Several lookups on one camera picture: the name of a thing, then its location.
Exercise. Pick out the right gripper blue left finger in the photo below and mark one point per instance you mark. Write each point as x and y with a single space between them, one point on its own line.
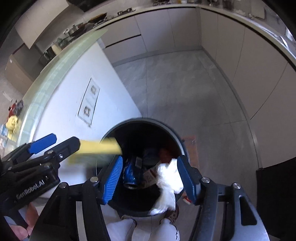
58 220

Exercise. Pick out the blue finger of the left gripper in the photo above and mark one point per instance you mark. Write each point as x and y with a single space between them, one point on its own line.
41 144
64 149

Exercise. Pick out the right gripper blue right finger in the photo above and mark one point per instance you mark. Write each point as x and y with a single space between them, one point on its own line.
241 220

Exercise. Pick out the yellow sponge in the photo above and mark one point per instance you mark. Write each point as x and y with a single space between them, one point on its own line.
95 153

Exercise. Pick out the pink snack wrapper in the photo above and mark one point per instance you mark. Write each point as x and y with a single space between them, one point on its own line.
150 177

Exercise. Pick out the yellow cloth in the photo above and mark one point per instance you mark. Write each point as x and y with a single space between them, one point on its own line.
11 124

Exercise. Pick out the black round trash bin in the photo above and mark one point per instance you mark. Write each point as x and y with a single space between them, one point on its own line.
149 143

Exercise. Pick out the left hand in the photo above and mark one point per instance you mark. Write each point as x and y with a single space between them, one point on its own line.
29 217

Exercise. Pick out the beige refrigerator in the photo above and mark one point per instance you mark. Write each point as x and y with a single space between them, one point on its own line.
23 67

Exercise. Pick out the black microwave oven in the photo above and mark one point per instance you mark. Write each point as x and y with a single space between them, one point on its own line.
47 56

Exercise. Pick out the white kettle jug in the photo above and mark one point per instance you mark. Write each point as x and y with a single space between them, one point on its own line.
56 48

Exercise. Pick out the lidded black wok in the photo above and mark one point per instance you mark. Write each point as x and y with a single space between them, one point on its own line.
75 30

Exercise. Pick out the frying pan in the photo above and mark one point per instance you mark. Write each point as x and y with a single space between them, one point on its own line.
98 18

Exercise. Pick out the gas stove top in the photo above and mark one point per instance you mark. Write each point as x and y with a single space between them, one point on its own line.
129 10

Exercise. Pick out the white cutting board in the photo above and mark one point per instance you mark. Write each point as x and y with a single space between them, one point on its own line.
258 10

